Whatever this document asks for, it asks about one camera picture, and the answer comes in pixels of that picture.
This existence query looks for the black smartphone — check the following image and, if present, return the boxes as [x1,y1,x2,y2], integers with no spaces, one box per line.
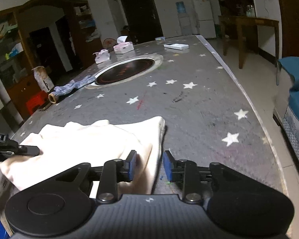
[38,101,53,112]

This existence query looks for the round induction hotpot cooker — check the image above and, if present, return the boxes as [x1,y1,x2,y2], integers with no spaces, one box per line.
[85,53,164,90]

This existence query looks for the small teal packet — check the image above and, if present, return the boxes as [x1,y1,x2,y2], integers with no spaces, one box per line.
[155,36,165,41]

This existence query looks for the white remote control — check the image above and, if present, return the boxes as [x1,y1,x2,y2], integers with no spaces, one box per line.
[164,43,189,50]

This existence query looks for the dark wooden side table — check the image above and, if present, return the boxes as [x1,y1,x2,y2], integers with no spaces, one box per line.
[218,15,280,69]

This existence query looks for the red plastic stool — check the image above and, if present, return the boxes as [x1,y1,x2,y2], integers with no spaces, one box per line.
[26,91,48,115]

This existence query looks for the red patterned fan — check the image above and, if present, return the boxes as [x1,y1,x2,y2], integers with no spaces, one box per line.
[102,38,117,50]

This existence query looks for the white refrigerator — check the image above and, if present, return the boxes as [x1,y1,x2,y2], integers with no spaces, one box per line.
[192,0,216,39]

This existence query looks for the white paper bag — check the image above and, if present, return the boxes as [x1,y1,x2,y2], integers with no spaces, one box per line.
[32,66,54,93]

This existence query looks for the cream sweatshirt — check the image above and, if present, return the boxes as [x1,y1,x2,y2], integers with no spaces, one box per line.
[0,116,165,197]

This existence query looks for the small pink tissue pack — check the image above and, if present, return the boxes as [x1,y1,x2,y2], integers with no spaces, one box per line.
[93,49,111,64]

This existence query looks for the water dispenser with blue bottle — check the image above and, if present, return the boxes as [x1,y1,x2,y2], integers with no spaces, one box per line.
[176,2,192,36]

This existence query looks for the pink tissue box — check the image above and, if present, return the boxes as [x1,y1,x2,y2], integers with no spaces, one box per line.
[113,36,134,55]

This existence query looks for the blue knit work glove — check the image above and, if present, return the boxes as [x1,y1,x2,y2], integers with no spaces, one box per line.
[48,75,95,104]

